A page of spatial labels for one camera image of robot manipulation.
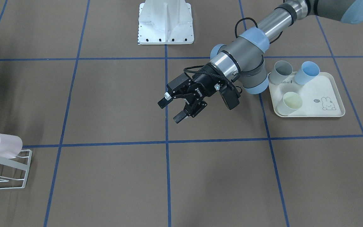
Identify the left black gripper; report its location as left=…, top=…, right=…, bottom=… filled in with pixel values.
left=158, top=63, right=229, bottom=124

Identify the pale green plastic cup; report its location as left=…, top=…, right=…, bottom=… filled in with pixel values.
left=276, top=92, right=303, bottom=116

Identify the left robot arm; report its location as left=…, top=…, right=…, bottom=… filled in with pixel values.
left=158, top=0, right=363, bottom=123

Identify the pink plastic cup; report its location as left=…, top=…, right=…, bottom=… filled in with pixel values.
left=0, top=134, right=23, bottom=159

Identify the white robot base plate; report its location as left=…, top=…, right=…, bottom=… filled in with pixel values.
left=137, top=0, right=194, bottom=45

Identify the white wire cup rack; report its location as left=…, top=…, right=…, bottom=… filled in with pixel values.
left=0, top=149, right=33, bottom=190

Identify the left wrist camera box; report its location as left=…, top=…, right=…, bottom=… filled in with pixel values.
left=219, top=83, right=240, bottom=110

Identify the grey plastic cup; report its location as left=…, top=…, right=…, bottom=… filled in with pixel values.
left=268, top=60, right=293, bottom=85

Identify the cream plastic tray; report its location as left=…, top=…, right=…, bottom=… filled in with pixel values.
left=268, top=72, right=346, bottom=118

